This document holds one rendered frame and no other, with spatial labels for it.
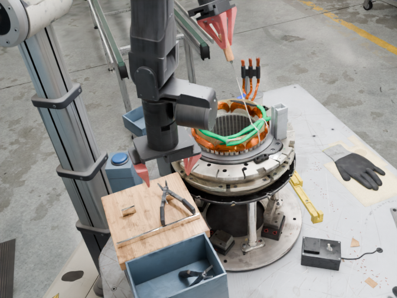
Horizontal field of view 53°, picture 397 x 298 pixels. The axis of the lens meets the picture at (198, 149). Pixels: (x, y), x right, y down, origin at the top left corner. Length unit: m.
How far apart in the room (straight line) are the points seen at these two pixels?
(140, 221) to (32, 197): 1.92
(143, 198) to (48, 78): 0.42
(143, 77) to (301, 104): 1.15
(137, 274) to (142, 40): 0.47
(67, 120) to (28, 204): 1.59
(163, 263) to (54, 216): 1.76
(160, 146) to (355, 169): 0.81
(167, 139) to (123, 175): 0.39
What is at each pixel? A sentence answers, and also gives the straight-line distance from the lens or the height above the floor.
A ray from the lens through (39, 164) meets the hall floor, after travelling 2.99.
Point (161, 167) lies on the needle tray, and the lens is 1.34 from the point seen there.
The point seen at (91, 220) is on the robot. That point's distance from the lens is 1.42.
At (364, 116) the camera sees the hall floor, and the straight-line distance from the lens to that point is 3.08.
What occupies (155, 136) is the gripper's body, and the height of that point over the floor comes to 1.29.
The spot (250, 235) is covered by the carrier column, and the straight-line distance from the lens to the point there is 1.07.
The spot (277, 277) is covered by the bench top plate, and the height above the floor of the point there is 0.78.
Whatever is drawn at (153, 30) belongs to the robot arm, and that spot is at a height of 1.48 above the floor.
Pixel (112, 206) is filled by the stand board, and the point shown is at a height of 1.06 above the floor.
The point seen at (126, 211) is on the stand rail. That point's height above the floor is 1.08.
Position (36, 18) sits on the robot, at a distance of 1.01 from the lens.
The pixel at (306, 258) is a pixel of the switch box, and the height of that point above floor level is 0.81.
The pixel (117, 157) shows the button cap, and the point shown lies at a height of 1.04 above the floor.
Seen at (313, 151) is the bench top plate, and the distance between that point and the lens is 1.46.
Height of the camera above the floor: 1.70
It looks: 38 degrees down
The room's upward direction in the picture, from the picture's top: 7 degrees counter-clockwise
